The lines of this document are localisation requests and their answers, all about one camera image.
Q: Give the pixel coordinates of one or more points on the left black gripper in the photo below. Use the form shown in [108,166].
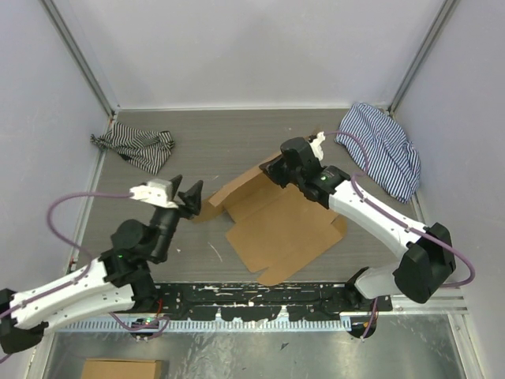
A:
[193,199]

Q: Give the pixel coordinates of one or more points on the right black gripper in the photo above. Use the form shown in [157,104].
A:
[271,168]

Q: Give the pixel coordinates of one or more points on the brown cardboard box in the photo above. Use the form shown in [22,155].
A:
[276,231]

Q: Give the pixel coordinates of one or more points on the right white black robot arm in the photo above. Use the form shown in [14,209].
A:
[425,260]

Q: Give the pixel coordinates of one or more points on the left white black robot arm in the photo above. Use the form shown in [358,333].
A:
[118,280]

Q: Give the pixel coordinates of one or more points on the small cardboard box foreground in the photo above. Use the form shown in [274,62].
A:
[121,369]

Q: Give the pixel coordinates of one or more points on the black white striped cloth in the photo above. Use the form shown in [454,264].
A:
[145,149]

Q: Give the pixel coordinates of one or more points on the blue white striped cloth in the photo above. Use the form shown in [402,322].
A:
[379,145]

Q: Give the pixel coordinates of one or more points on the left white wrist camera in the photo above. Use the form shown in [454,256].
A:
[156,192]

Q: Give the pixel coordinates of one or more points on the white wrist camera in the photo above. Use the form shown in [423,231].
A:
[315,142]
[156,192]

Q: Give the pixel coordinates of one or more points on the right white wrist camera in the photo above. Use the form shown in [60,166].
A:
[315,142]

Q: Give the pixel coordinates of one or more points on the right aluminium frame post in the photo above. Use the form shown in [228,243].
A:
[434,32]

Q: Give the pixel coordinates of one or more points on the aluminium frame post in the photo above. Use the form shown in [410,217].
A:
[57,19]
[434,32]

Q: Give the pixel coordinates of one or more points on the left aluminium frame post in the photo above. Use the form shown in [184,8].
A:
[57,19]

